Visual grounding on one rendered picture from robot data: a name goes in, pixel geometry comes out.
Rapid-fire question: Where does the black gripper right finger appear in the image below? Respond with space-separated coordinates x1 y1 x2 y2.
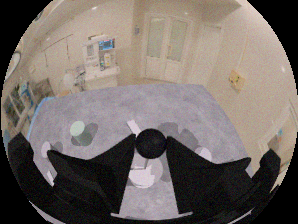
165 136 251 214

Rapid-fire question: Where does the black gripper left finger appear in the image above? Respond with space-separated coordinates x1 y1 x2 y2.
47 133 136 214

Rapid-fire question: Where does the glass french press with black handle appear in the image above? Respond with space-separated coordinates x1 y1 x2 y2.
129 129 168 188

